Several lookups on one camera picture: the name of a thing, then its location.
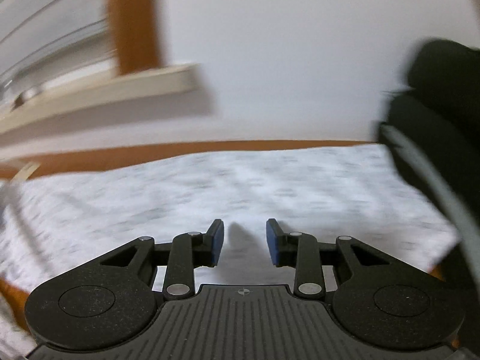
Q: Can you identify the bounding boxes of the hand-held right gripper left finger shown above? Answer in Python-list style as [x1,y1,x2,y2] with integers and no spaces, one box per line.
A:
[100,219,226,301]

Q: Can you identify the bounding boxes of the grey roller shutter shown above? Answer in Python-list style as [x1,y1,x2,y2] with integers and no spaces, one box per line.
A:
[0,0,117,94]

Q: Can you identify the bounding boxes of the beige cable outlet plate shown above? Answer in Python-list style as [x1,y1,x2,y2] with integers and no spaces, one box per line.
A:
[14,162,41,181]

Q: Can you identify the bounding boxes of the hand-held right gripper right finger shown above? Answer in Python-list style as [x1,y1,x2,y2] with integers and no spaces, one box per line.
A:
[265,217,380,301]

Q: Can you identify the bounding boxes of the white checker-print pajama pants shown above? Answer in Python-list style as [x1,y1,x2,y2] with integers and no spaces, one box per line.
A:
[0,144,466,301]

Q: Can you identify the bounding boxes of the beige window sill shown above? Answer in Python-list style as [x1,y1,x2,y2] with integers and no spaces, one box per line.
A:
[0,63,216,141]

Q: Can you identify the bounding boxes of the wooden window frame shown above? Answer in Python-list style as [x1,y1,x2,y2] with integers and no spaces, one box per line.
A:
[106,0,169,76]

